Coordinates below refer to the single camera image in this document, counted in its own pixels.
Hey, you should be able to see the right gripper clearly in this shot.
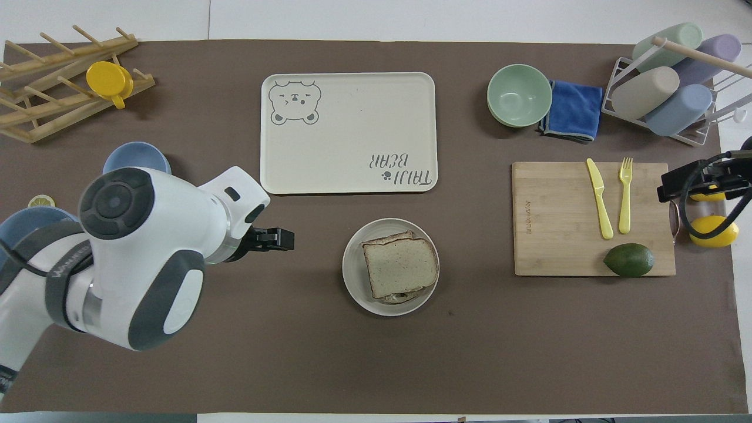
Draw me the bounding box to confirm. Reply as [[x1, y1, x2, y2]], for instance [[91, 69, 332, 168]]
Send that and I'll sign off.
[[703, 156, 752, 198]]

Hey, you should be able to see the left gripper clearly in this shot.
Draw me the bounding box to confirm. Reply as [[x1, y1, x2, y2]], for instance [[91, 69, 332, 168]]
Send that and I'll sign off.
[[226, 226, 265, 263]]

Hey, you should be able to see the white round plate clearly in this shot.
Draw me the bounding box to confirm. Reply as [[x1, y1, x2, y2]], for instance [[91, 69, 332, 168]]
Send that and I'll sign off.
[[342, 217, 441, 318]]

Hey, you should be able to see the yellow lemon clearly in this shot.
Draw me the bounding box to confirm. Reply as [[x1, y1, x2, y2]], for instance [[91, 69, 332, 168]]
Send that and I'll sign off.
[[689, 215, 740, 248], [688, 184, 727, 203]]

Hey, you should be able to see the light blue cup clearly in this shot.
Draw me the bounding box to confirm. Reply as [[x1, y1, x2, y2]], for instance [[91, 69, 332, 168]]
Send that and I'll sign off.
[[644, 83, 714, 137]]

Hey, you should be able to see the yellow plastic fork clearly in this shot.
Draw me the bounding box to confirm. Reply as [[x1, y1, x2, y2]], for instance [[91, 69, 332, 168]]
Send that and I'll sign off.
[[617, 156, 635, 235]]

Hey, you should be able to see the beige cup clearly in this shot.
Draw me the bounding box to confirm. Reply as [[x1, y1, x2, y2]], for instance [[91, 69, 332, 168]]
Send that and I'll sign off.
[[611, 66, 681, 121]]

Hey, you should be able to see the purple cup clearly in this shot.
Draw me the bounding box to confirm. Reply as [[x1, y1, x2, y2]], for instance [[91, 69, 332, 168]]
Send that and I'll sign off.
[[672, 33, 743, 86]]

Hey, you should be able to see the wooden rod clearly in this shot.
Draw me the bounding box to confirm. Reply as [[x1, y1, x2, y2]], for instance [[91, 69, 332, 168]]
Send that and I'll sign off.
[[652, 36, 752, 80]]

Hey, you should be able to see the green avocado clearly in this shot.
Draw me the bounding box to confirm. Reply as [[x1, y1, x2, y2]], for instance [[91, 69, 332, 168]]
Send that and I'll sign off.
[[603, 243, 656, 278]]

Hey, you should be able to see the yellow plastic knife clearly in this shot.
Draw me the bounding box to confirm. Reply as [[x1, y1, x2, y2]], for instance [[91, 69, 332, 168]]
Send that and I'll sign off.
[[585, 157, 615, 241]]

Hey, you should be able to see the bread slice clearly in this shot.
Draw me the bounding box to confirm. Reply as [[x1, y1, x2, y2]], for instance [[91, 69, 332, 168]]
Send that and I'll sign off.
[[359, 230, 417, 249], [362, 237, 439, 299]]

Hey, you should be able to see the blue bowl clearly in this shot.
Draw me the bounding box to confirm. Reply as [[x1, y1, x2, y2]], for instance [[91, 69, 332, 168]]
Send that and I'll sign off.
[[0, 206, 78, 266], [103, 141, 173, 177]]

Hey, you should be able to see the green cup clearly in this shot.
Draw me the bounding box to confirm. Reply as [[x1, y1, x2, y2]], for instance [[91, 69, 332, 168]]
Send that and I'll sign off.
[[632, 22, 704, 73]]

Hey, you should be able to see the cream tray with bear print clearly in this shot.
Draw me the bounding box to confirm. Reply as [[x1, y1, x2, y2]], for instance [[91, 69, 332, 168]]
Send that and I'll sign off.
[[260, 72, 439, 196]]

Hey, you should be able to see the blue cloth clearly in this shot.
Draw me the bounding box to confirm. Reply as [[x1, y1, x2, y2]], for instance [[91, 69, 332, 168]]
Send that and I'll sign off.
[[538, 79, 605, 143]]

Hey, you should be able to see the wooden cutting board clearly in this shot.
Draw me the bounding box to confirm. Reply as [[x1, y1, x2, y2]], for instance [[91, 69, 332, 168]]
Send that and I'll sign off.
[[511, 161, 677, 277]]

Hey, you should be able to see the yellow cup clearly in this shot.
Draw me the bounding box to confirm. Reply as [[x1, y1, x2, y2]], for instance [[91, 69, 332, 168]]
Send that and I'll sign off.
[[86, 61, 135, 110]]

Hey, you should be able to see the green bowl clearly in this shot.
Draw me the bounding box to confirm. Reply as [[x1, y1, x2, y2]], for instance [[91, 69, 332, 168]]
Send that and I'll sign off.
[[486, 63, 554, 129]]

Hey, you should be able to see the wooden dish rack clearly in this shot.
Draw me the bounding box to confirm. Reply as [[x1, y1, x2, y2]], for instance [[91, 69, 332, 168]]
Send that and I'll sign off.
[[0, 25, 157, 144]]

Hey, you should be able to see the white wire rack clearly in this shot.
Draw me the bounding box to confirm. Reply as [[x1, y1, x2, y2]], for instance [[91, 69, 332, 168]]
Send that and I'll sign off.
[[602, 36, 752, 147]]

